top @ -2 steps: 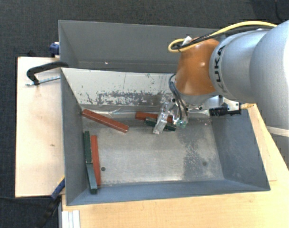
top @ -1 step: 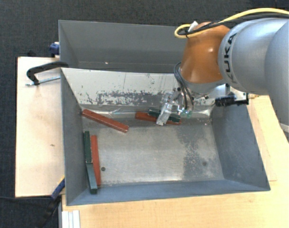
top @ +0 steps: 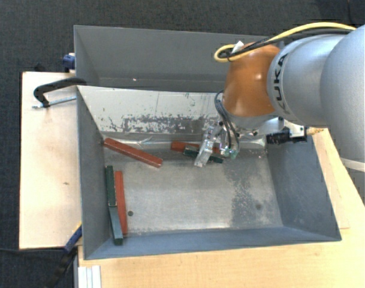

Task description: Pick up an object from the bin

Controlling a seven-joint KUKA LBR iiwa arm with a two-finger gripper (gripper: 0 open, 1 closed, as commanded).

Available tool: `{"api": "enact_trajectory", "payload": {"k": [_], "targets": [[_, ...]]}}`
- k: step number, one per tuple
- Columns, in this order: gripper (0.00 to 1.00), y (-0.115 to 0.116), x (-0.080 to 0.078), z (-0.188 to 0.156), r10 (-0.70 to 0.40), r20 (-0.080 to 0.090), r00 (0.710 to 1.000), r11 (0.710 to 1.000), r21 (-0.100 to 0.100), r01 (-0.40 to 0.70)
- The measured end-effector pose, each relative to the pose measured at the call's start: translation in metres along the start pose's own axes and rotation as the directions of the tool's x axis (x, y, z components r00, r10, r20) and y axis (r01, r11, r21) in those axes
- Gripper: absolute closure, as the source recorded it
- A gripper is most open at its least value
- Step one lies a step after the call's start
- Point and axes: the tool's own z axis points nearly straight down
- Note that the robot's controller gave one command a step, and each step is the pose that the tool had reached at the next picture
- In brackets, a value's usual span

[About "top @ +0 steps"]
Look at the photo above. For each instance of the pale wood flat board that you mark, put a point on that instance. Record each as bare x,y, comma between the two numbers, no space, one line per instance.
48,160

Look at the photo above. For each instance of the black cylinder on white bracket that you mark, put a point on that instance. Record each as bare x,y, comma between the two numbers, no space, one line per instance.
282,137

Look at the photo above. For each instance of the grey metal bin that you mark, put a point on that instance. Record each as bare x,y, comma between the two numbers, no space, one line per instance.
182,196

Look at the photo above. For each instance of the dark green flat block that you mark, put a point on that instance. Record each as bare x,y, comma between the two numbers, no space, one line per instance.
116,226
111,184
190,152

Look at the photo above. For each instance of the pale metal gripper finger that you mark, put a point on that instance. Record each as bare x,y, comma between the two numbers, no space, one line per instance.
221,144
203,151

